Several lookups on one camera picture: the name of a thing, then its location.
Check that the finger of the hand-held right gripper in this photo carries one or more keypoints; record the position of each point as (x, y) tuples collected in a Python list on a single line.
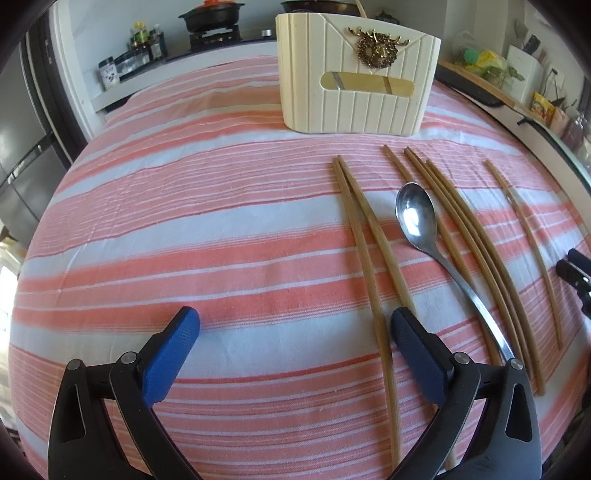
[(579, 259), (575, 281)]

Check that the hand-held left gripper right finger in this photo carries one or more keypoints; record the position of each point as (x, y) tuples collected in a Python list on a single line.
[(418, 355)]

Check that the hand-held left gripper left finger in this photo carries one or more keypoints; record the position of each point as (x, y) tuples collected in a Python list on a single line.
[(168, 360)]

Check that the steel spoon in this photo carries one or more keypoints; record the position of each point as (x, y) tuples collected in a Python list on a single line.
[(414, 213)]

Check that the cream ribbed utensil holder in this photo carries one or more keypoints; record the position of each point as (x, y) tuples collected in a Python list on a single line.
[(323, 83)]

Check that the white tray with black rim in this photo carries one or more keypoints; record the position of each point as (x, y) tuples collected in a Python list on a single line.
[(570, 147)]

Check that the dark red jar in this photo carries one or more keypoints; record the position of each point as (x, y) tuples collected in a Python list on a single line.
[(575, 131)]

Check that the pink jar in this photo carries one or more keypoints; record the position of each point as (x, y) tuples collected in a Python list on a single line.
[(561, 121)]

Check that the pink striped tablecloth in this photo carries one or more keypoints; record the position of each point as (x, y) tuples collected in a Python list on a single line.
[(184, 207)]

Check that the yellow snack packet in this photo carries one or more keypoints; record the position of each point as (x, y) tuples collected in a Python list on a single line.
[(542, 107)]

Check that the white knife block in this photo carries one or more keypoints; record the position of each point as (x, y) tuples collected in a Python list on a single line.
[(524, 74)]

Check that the yellow green plastic bag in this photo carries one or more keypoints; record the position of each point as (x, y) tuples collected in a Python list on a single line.
[(489, 64)]

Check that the grey refrigerator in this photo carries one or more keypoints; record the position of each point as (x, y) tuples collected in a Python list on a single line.
[(32, 138)]

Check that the jar with black lid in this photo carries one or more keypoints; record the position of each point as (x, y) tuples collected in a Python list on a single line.
[(108, 74)]

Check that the dark kettle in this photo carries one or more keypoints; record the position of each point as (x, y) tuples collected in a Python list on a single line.
[(385, 17)]

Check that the group of sauce bottles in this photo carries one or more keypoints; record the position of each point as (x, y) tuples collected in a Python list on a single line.
[(147, 44)]

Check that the black gas stove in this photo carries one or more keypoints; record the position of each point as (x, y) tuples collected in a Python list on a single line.
[(214, 37)]

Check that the black pot with orange lid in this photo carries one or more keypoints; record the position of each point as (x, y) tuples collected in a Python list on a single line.
[(210, 16)]

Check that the dark wok pan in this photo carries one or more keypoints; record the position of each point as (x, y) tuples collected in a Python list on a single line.
[(318, 5)]

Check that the white wall outlet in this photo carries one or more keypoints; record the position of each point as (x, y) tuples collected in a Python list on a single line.
[(557, 81)]

